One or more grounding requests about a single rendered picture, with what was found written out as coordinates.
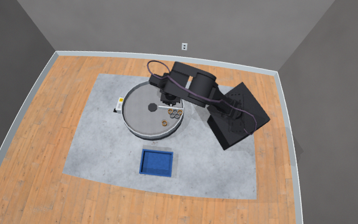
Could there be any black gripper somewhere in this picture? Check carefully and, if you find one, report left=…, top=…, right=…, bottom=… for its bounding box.
left=160, top=93, right=181, bottom=106

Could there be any blue open crate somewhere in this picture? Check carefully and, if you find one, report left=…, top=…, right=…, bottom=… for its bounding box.
left=139, top=149, right=173, bottom=177

